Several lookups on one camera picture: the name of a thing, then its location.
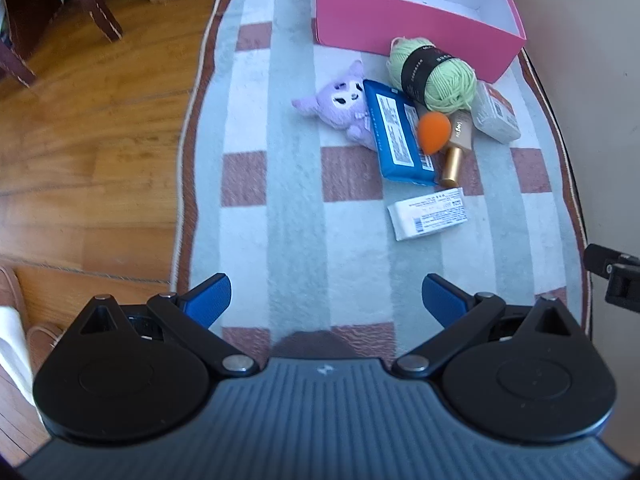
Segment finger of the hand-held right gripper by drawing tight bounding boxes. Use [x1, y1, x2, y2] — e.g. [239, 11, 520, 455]
[584, 242, 640, 316]

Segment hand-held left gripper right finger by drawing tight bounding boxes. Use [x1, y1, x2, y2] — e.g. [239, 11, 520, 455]
[392, 273, 585, 378]

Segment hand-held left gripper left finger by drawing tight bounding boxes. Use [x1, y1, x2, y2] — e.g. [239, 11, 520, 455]
[70, 273, 261, 377]

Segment white labelled packet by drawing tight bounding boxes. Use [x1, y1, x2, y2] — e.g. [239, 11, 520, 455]
[387, 187, 469, 242]

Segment gold cosmetic bottle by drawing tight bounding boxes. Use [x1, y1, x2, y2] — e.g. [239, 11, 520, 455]
[439, 110, 476, 187]

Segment orange makeup sponge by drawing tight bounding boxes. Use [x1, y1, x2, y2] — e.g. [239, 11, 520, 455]
[417, 111, 452, 156]

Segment blue wet wipes packet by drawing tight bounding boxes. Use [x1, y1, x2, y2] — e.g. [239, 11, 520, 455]
[362, 79, 437, 185]

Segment light green yarn ball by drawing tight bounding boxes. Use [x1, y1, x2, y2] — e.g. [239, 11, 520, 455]
[386, 36, 478, 113]

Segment purple plush toy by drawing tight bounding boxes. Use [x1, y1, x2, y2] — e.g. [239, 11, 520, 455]
[291, 60, 381, 151]

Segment pink cardboard box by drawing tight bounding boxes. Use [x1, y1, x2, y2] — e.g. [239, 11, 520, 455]
[315, 0, 527, 84]

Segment striped checked rug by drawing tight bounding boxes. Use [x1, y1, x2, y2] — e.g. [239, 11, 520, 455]
[170, 0, 592, 358]

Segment clear box with orange label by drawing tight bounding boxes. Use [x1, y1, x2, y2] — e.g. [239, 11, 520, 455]
[472, 81, 522, 142]

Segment white cloth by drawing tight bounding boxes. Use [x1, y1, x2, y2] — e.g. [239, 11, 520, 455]
[0, 305, 46, 426]

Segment dark wooden chair legs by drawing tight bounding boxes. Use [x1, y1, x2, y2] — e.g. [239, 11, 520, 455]
[0, 0, 124, 88]

